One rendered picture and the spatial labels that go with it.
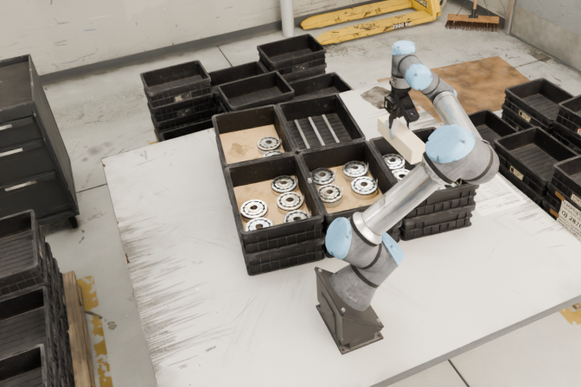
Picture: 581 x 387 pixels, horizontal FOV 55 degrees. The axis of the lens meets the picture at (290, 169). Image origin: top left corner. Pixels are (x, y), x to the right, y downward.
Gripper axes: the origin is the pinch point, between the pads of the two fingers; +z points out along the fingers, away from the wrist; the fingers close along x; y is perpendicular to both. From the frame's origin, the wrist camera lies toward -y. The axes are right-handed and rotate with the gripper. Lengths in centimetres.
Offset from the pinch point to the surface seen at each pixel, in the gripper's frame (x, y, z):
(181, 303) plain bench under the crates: 91, -7, 39
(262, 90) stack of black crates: 3, 155, 60
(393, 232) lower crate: 10.0, -14.7, 32.6
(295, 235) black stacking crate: 48, -10, 22
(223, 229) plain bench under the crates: 67, 22, 39
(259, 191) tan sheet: 49, 23, 26
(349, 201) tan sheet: 20.2, 1.6, 25.8
